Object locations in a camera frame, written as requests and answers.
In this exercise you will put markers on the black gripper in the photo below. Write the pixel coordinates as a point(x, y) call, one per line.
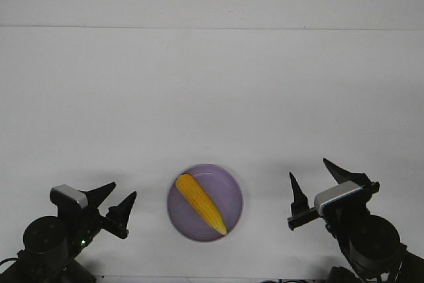
point(86, 223)
point(301, 213)

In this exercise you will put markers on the yellow corn cob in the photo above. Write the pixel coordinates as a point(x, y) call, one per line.
point(200, 201)

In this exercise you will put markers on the purple round plate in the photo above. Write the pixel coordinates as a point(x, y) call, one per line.
point(224, 192)

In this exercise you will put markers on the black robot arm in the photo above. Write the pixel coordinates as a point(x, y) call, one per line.
point(52, 242)
point(370, 243)

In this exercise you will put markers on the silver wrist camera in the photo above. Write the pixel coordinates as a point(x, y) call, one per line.
point(334, 194)
point(67, 197)

